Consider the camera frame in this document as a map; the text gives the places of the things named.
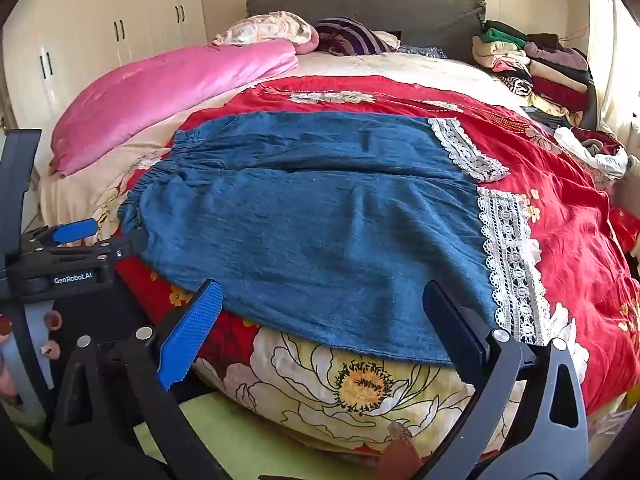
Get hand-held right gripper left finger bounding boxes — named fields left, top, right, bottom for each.
left=50, top=279, right=227, bottom=480

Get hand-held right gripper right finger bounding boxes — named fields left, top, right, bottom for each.
left=414, top=280, right=592, bottom=480

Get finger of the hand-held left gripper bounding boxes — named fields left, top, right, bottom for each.
left=30, top=217, right=99, bottom=250
left=75, top=229, right=149, bottom=264

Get blue pants with lace trim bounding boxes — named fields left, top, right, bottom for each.
left=117, top=110, right=553, bottom=364

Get person's left hand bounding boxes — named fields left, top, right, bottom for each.
left=0, top=310, right=64, bottom=407

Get green floor mat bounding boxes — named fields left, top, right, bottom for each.
left=15, top=392, right=383, bottom=480

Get peony print bed cover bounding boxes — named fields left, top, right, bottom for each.
left=40, top=110, right=593, bottom=463

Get red embroidered cloth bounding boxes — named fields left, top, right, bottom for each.
left=115, top=76, right=640, bottom=413

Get pink quilt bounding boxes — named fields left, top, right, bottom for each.
left=50, top=40, right=301, bottom=178

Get white wardrobe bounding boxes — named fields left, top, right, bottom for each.
left=0, top=0, right=207, bottom=133

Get white garment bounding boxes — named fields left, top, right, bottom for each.
left=554, top=126, right=629, bottom=179

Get dark red garment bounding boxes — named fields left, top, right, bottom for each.
left=575, top=129, right=626, bottom=157

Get floral pillow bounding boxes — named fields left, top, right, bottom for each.
left=212, top=11, right=321, bottom=57

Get cream bedspread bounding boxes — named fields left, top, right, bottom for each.
left=292, top=51, right=526, bottom=111

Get stack of folded clothes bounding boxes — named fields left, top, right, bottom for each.
left=472, top=20, right=599, bottom=131

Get blue patterned pillow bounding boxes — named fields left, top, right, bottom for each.
left=397, top=45, right=447, bottom=60

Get purple striped pillow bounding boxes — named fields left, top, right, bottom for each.
left=315, top=16, right=401, bottom=57

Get cream curtain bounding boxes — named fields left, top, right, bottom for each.
left=584, top=0, right=640, bottom=171

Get grey headboard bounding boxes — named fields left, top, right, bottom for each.
left=246, top=0, right=487, bottom=63

